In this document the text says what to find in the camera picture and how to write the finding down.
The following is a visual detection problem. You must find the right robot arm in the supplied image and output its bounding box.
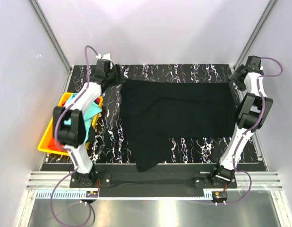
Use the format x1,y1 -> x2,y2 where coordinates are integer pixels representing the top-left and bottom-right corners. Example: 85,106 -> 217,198
208,56 -> 273,188

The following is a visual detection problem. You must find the white cable duct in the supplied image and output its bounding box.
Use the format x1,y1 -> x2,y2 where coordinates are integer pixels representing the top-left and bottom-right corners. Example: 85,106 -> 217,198
36,189 -> 228,201

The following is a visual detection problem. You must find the teal t shirt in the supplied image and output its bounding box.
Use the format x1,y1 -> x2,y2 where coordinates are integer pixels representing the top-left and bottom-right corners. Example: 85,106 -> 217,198
59,92 -> 103,128

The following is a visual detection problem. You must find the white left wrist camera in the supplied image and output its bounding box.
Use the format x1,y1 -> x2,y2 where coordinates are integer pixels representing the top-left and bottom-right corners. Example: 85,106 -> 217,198
96,53 -> 112,62

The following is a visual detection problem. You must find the black t shirt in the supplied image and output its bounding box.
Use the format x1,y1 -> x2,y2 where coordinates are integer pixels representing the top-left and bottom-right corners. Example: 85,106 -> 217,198
102,63 -> 238,173

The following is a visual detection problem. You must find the orange t shirt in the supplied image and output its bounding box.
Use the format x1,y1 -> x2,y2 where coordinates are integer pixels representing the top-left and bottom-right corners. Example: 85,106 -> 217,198
47,138 -> 65,152

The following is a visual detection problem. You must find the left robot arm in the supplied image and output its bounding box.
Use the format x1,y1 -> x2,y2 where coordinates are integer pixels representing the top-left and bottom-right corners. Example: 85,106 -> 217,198
53,58 -> 118,187

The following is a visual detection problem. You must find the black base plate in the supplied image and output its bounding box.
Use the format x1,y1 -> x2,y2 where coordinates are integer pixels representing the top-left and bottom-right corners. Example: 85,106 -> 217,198
40,161 -> 266,187

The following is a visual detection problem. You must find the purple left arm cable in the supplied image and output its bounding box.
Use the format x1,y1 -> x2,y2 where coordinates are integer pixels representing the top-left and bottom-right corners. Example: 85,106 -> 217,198
50,45 -> 104,227

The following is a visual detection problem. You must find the aluminium frame rail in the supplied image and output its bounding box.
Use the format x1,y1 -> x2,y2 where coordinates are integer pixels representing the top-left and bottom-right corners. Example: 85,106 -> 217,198
28,0 -> 72,73

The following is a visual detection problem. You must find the black marble pattern mat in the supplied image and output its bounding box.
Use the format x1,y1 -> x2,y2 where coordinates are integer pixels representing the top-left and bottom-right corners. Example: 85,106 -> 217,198
43,64 -> 261,164

